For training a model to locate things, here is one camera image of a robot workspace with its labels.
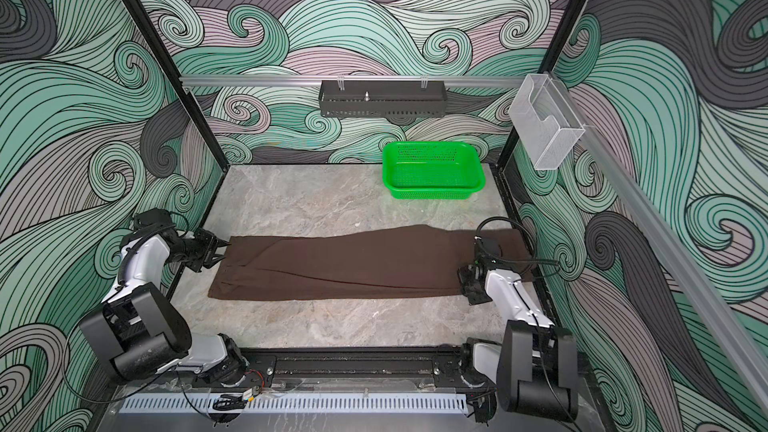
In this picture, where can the black frame post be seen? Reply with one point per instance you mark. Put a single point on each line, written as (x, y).
(167, 65)
(572, 13)

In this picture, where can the white slotted cable duct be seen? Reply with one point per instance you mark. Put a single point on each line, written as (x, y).
(304, 403)

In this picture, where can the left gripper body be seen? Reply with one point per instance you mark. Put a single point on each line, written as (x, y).
(199, 250)

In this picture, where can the brown trousers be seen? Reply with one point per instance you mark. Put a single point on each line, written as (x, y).
(406, 262)

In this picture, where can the black frame post right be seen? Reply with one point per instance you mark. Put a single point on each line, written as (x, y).
(572, 13)

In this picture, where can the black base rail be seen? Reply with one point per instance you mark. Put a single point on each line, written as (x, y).
(444, 366)

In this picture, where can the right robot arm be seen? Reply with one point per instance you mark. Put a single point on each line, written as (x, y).
(534, 369)

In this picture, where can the clear acrylic wall holder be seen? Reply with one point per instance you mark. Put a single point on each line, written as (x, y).
(546, 120)

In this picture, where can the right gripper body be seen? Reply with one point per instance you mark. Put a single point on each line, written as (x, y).
(473, 291)

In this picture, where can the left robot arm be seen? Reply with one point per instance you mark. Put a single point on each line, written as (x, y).
(136, 333)

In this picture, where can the aluminium rail right wall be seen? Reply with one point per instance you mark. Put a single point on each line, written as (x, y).
(610, 145)

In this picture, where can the black perforated wall tray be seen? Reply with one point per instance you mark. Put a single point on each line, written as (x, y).
(397, 100)

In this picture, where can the green plastic basket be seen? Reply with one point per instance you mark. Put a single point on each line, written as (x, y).
(431, 170)

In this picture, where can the black frame post left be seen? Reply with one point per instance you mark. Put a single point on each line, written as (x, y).
(167, 65)

